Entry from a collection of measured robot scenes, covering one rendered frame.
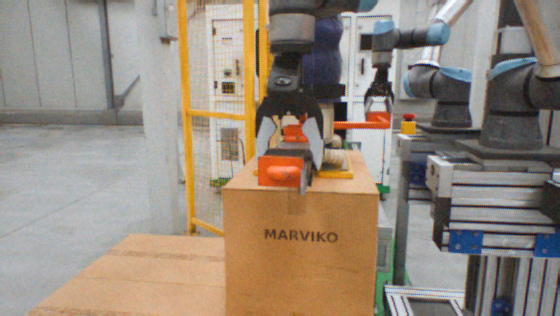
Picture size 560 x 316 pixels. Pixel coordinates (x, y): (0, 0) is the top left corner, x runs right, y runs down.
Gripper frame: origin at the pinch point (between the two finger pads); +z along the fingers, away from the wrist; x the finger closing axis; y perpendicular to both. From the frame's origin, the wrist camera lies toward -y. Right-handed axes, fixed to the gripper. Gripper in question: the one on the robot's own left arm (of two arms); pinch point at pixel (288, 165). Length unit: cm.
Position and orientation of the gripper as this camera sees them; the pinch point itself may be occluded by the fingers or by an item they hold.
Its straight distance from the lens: 65.7
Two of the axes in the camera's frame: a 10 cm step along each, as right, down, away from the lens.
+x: -9.9, -0.3, 1.3
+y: 1.3, -1.9, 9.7
